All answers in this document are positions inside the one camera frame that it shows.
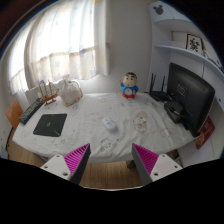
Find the white wall shelf unit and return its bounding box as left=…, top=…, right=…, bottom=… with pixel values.
left=145, top=0, right=224, bottom=141

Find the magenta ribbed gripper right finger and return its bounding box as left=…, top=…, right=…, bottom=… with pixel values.
left=132, top=144, right=182, bottom=185

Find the framed calligraphy picture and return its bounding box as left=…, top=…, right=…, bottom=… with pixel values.
left=186, top=34, right=203, bottom=54

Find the black monitor stand base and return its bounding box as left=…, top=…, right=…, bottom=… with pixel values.
left=164, top=101, right=190, bottom=124

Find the black computer monitor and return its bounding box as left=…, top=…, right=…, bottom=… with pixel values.
left=167, top=63, right=215, bottom=137

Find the red decorative hanging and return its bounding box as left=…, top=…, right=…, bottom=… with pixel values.
left=195, top=117, right=215, bottom=149

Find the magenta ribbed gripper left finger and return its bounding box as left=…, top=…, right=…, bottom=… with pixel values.
left=42, top=144, right=91, bottom=184

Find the cartoon boy figurine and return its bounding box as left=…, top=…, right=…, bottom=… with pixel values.
left=120, top=72, right=138, bottom=99

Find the orange wooden chair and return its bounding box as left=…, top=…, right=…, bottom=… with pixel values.
left=6, top=99, right=23, bottom=129

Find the white cloth bag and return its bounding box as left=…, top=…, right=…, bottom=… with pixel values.
left=59, top=79, right=83, bottom=106

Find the white patterned tablecloth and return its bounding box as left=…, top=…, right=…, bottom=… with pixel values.
left=13, top=93, right=194, bottom=163

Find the white computer mouse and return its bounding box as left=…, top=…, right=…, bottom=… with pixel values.
left=102, top=118, right=117, bottom=131

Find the white sheer curtain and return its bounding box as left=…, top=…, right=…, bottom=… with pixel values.
left=7, top=0, right=111, bottom=94

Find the black keyboard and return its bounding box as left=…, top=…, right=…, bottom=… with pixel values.
left=19, top=99, right=43, bottom=125

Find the wooden model ship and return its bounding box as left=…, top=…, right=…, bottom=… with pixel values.
left=39, top=81, right=59, bottom=106

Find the black wifi router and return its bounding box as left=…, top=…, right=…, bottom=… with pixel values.
left=149, top=75, right=172, bottom=102

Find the black mouse pad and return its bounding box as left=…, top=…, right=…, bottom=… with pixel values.
left=33, top=113, right=67, bottom=137

